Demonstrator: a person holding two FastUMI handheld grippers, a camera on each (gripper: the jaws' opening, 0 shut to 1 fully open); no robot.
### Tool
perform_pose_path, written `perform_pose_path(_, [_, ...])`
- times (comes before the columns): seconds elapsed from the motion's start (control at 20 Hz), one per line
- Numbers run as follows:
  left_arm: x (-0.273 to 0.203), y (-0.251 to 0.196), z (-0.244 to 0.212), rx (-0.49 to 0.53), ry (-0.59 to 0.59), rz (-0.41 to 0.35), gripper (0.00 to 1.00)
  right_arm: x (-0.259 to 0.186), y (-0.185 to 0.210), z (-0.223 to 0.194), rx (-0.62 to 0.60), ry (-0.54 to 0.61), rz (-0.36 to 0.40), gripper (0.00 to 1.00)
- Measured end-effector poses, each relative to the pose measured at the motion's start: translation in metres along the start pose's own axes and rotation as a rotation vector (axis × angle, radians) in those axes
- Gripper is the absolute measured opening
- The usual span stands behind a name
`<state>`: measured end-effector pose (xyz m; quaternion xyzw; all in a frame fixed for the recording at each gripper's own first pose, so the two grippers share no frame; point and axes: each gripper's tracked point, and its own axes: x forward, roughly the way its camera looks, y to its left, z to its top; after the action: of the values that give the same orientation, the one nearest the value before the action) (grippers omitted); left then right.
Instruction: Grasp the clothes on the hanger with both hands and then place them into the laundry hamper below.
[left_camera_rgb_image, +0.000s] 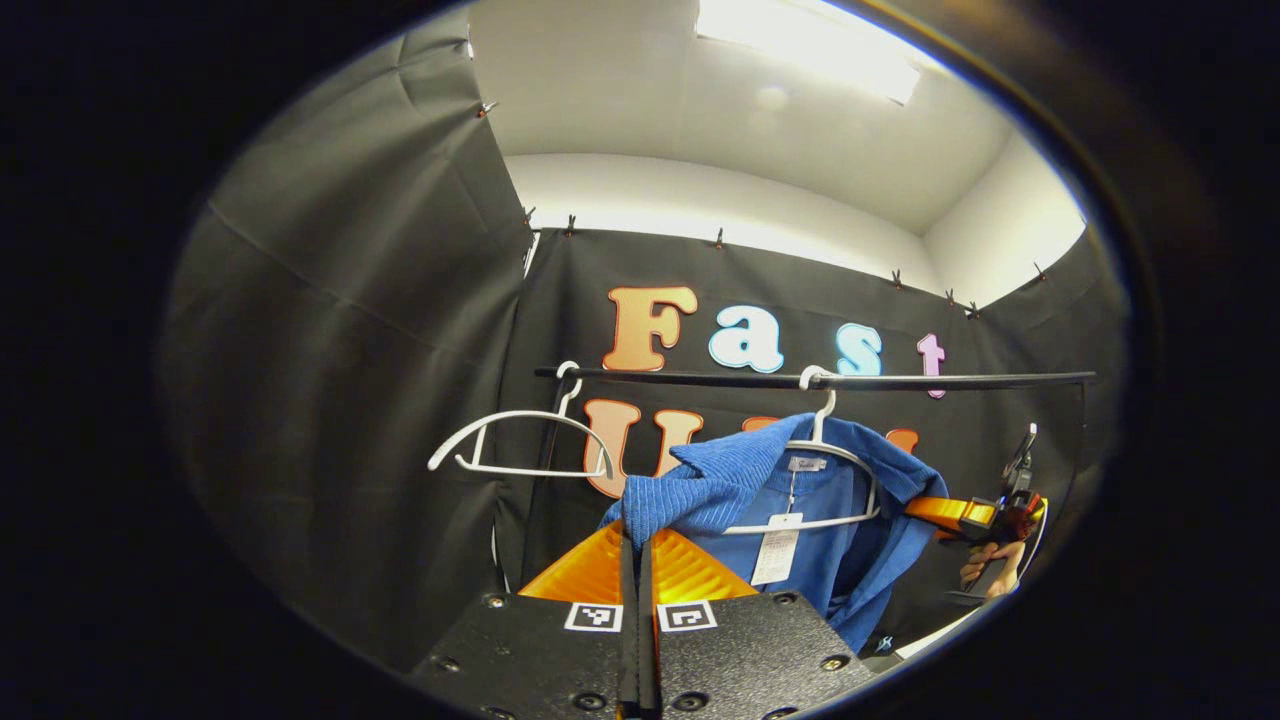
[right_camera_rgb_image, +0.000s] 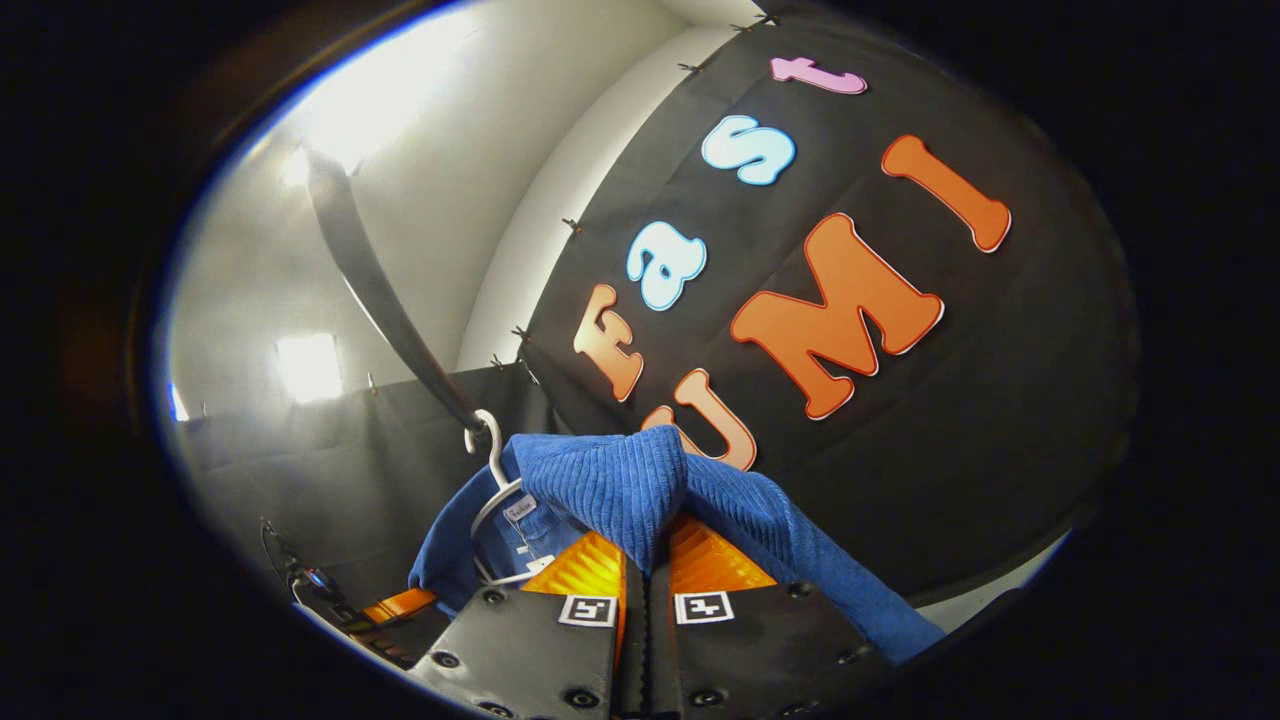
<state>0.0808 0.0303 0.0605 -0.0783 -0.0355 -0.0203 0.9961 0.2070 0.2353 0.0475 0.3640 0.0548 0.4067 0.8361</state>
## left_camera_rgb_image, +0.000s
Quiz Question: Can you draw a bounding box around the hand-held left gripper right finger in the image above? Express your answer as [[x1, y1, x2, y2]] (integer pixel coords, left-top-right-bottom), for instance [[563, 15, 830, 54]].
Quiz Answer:
[[638, 527, 875, 720]]

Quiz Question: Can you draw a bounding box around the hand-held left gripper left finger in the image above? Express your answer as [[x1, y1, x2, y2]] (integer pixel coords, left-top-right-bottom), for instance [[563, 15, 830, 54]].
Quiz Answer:
[[408, 520, 639, 720]]

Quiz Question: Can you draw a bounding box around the blue corduroy jacket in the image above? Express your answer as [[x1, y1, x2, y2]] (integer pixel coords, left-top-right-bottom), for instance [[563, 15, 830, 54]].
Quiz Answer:
[[600, 413, 951, 653]]

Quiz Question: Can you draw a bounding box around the white plastic hanger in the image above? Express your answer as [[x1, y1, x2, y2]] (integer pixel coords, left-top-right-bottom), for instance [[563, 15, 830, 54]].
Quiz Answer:
[[722, 365, 881, 536], [428, 360, 616, 481]]

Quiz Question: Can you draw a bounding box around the black backdrop cloth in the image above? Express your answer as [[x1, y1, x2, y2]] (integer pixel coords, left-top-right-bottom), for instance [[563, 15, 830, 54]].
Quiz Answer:
[[160, 10, 1131, 671]]

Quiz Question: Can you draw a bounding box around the ceiling light panel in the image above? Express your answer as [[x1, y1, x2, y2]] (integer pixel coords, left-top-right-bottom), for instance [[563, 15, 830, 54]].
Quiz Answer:
[[695, 0, 921, 106]]

